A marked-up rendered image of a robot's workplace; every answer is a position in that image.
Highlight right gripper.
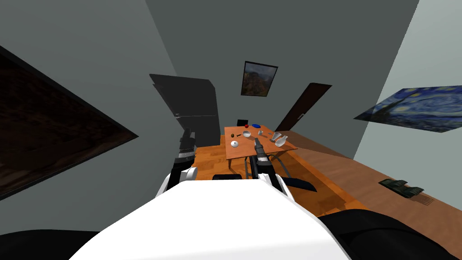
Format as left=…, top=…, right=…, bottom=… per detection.
left=254, top=138, right=267, bottom=157

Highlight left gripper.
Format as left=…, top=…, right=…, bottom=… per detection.
left=180, top=128, right=196, bottom=151

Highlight wooden table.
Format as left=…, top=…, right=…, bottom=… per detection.
left=223, top=125, right=299, bottom=169

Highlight dark grey fridge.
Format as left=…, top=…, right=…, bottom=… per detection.
left=149, top=74, right=222, bottom=147

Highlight dark brown door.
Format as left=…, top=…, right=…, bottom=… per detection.
left=274, top=83, right=333, bottom=133

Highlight framed landscape picture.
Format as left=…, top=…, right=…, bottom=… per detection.
left=240, top=60, right=279, bottom=98

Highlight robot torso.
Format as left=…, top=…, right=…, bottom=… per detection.
left=68, top=174, right=353, bottom=260

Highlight large dark brown painting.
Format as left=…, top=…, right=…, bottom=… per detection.
left=0, top=45, right=139, bottom=201

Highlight dark green floor object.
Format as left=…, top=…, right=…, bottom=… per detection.
left=378, top=178, right=436, bottom=207

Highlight blue starry night painting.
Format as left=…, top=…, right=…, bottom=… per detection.
left=353, top=85, right=462, bottom=134

